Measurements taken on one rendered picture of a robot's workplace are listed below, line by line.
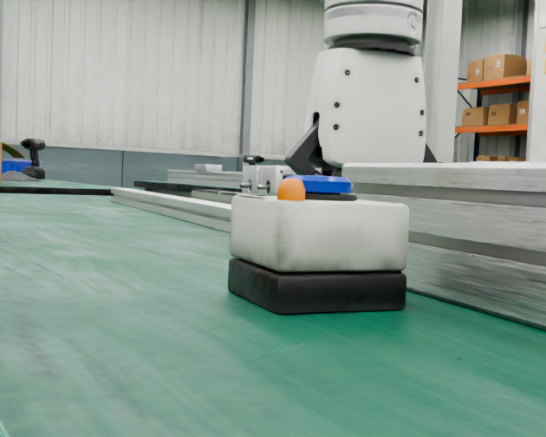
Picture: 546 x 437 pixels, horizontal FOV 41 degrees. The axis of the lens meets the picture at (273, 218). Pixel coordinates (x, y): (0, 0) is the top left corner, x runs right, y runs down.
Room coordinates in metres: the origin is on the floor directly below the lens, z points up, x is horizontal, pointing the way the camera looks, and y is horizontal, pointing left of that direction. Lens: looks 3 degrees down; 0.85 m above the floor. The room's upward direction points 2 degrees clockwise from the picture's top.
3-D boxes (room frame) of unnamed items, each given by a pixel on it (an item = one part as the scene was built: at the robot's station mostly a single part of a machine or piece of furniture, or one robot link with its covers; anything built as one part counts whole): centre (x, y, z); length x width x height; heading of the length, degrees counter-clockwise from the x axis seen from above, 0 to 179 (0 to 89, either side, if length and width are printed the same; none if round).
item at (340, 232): (0.43, -0.03, 0.81); 0.10 x 0.08 x 0.06; 113
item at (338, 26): (0.63, -0.08, 0.98); 0.09 x 0.08 x 0.03; 113
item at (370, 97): (0.63, -0.08, 0.92); 0.10 x 0.07 x 0.11; 113
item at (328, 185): (0.42, -0.03, 0.84); 0.04 x 0.04 x 0.02
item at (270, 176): (1.62, -0.01, 0.83); 0.11 x 0.10 x 0.10; 112
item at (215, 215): (1.21, 0.17, 0.79); 0.96 x 0.04 x 0.03; 23
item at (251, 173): (1.72, 0.03, 0.83); 0.11 x 0.10 x 0.10; 111
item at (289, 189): (0.39, -0.01, 0.85); 0.01 x 0.01 x 0.01
